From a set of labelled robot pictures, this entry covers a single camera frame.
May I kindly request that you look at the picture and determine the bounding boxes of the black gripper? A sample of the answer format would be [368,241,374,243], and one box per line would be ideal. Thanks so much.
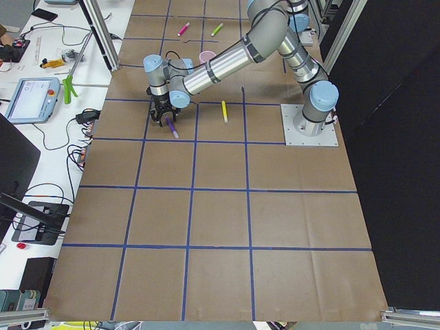
[149,94,179,127]

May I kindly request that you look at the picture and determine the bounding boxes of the purple marker pen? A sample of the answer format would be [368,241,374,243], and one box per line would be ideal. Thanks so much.
[166,117,179,139]

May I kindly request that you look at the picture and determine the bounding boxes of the pink marker pen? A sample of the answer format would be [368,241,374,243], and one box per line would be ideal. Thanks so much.
[177,22,190,36]

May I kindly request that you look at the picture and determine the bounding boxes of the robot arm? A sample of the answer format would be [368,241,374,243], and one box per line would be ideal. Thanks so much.
[143,1,339,137]
[287,0,310,33]

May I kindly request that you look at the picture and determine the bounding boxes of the pink mesh cup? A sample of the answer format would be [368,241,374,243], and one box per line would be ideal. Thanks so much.
[199,50,216,65]

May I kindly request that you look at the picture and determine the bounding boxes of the yellow marker pen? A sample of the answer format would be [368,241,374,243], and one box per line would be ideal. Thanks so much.
[221,100,228,124]

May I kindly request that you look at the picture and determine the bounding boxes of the black power adapter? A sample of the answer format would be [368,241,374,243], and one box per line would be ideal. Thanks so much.
[75,109,100,124]

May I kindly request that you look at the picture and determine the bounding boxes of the green clamp tool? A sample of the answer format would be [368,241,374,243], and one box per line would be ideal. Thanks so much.
[63,74,78,105]

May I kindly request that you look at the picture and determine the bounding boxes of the green marker pen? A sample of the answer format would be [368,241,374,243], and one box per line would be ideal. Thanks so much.
[211,23,224,37]

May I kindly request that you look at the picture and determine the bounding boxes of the metal reacher grabber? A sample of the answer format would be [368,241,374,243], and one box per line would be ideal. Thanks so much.
[63,32,93,76]

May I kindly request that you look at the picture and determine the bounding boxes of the yellow black tool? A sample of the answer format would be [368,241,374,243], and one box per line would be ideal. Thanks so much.
[40,58,66,69]

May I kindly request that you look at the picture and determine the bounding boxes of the teach pendant tablet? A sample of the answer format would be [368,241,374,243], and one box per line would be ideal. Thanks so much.
[5,78,61,124]

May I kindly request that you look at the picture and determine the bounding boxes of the black monitor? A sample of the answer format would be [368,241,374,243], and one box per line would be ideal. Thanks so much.
[0,115,41,201]

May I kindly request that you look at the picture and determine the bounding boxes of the black smartphone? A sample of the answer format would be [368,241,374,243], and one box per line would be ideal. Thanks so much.
[31,8,58,21]

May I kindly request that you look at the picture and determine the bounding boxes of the black monitor stand base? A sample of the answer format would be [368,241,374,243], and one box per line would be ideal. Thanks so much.
[12,201,70,245]

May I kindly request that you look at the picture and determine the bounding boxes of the aluminium frame post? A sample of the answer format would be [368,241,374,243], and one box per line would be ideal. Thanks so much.
[78,0,120,72]

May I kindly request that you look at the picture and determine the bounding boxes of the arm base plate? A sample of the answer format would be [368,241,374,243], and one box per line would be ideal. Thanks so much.
[298,28,316,47]
[280,104,339,147]

